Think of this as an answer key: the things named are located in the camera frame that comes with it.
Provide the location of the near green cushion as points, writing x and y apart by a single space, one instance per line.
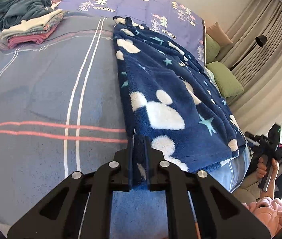
227 83

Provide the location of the beige pleated curtain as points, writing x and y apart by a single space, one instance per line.
260 73

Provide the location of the cream folded garment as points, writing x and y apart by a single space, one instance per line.
33 23

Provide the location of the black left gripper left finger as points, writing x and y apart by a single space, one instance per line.
80 206

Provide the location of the pink folded garment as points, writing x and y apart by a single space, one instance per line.
35 38

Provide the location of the green cushion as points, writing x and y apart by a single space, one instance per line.
227 83
212 49

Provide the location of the navy fleece star garment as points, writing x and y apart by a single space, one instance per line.
169 97

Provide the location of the grey striped bed sheet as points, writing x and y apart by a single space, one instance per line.
60 111

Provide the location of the person's right hand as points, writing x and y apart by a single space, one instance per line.
261 172

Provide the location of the teal fleece blanket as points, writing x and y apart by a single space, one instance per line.
13 12

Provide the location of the floral folded garment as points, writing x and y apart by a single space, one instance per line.
54 21

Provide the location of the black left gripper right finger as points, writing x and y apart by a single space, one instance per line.
197 205

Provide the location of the far green cushion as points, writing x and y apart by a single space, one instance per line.
212 49

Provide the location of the purple tree print pillowcase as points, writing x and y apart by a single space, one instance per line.
167 17

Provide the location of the black floor lamp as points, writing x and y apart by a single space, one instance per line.
259 41

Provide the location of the pink cushion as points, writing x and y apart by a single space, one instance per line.
220 36

